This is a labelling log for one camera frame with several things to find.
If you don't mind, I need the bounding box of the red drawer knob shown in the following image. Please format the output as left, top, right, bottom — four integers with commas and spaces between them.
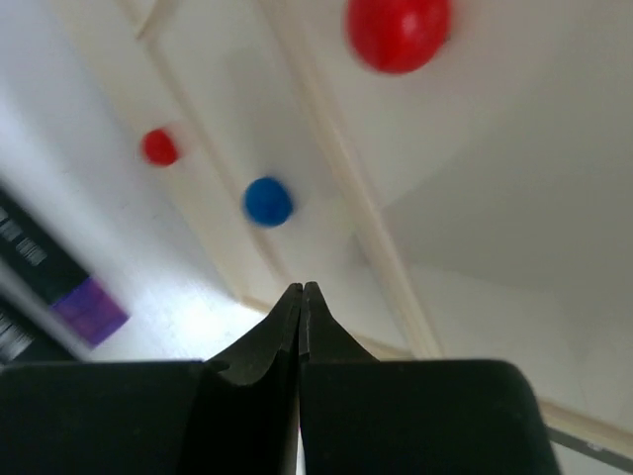
343, 0, 452, 75
139, 128, 181, 167

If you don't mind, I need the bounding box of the cream drawer cabinet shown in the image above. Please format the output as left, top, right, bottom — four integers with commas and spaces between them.
51, 1, 632, 467

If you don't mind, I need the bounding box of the blue drawer knob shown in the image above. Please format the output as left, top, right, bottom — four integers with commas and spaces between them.
241, 176, 295, 228

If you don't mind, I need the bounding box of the red bottom drawer knob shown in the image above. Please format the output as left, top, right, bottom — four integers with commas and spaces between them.
139, 128, 181, 167

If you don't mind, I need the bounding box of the red top drawer knob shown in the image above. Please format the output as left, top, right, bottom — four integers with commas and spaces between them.
343, 0, 452, 75

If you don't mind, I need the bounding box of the purple cap black highlighter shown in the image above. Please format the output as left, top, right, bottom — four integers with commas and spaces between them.
1, 190, 129, 348

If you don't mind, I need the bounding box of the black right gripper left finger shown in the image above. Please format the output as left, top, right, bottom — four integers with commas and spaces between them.
1, 284, 303, 474

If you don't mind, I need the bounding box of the yellow cap black highlighter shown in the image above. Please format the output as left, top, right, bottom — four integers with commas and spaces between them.
0, 297, 76, 365

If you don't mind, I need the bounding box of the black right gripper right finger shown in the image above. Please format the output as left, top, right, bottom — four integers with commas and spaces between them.
299, 282, 559, 474

